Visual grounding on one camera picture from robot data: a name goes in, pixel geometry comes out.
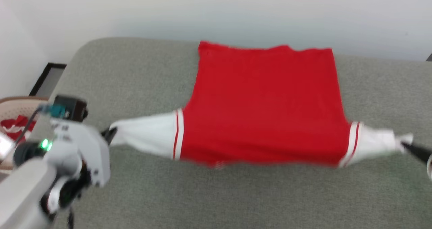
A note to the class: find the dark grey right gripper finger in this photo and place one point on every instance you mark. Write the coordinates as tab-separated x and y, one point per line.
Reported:
416	152

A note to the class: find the black framed panel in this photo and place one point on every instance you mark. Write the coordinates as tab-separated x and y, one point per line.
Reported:
42	82

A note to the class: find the red white garment in basket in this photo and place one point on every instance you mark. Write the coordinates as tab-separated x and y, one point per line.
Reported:
13	127

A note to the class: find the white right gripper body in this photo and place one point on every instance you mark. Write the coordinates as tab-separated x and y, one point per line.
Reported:
429	166

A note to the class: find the red white basketball jersey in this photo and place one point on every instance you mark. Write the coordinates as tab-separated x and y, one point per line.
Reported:
263	104

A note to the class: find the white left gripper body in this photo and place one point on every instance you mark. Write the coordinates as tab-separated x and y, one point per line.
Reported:
89	151

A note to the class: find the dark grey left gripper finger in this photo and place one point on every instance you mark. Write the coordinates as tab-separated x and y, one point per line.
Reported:
109	134

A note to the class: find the beige perforated laundry basket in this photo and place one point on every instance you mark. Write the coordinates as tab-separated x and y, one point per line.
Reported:
18	104

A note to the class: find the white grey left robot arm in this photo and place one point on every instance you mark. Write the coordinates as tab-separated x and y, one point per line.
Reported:
20	188

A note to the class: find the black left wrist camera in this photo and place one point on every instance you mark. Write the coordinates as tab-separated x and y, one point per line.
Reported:
72	107

